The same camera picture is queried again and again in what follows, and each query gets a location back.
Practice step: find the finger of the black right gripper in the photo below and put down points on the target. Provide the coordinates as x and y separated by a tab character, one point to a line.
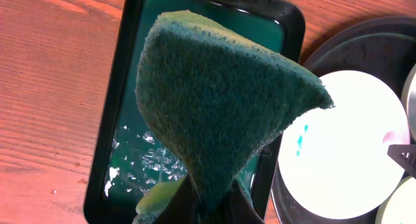
404	156

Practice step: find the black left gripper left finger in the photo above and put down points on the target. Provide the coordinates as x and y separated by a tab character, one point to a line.
182	209

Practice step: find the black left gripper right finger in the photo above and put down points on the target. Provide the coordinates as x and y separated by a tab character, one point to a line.
237	209

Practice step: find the white plate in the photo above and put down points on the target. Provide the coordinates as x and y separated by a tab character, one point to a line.
334	162

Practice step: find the green scrub sponge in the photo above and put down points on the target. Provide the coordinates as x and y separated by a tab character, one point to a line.
214	98

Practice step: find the mint green plate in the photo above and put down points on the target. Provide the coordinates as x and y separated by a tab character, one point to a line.
408	100
399	208

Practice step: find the black rectangular water tray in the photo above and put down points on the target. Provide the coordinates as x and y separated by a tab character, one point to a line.
128	160

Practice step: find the round black serving tray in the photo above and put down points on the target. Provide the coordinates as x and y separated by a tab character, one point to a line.
383	47

